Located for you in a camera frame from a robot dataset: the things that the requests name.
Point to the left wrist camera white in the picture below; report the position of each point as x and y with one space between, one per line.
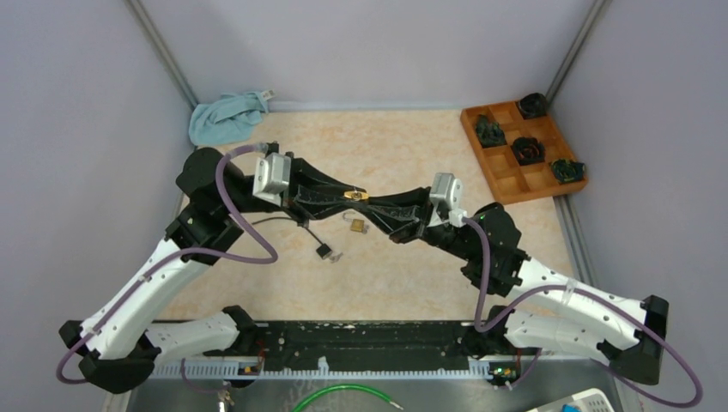
272 178

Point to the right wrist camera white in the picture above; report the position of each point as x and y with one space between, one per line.
445 196

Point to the dark rosette centre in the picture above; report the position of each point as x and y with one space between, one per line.
528 151

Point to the dark rosette top corner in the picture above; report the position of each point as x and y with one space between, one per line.
532 106

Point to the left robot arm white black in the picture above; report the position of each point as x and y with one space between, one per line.
121 344

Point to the dark rosette upper left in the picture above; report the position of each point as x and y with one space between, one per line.
489 134

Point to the light blue cloth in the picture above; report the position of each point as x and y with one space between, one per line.
230 119

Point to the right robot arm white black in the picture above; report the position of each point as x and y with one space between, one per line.
527 303

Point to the white basket corner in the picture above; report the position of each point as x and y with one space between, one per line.
590 400

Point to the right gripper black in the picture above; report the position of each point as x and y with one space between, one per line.
401 215

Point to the brass padlock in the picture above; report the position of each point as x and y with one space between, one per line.
356 223
355 195

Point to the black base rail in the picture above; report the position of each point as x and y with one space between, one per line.
358 347

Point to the dark rosette right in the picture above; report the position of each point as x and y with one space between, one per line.
567 171

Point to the black cable lock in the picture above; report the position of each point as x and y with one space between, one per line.
324 251

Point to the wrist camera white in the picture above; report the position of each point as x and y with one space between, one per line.
272 178
445 196

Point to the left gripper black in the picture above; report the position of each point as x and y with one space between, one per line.
301 198

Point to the wooden compartment tray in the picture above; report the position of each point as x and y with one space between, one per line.
508 181

